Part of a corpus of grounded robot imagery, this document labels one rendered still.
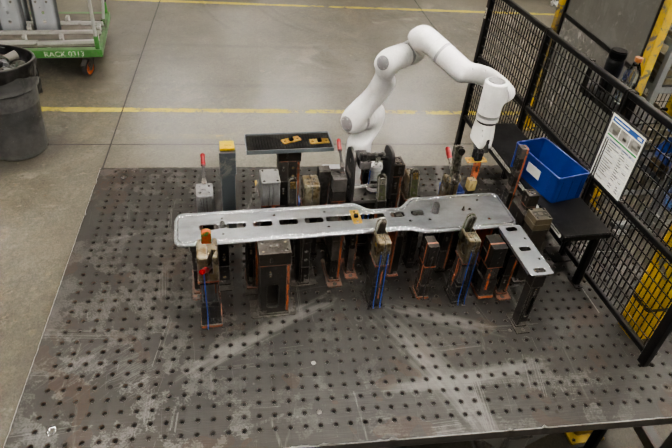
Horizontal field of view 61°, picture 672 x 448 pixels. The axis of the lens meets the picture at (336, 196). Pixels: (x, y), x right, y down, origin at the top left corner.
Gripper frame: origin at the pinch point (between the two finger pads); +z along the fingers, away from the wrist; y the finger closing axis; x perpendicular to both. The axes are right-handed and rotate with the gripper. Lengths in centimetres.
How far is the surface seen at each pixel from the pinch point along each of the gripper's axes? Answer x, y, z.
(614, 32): 169, -156, 12
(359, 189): -39, -23, 31
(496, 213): 13.5, 4.2, 27.5
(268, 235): -83, 8, 27
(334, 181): -53, -15, 20
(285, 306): -77, 21, 53
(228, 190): -96, -30, 33
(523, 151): 29.4, -13.8, 9.0
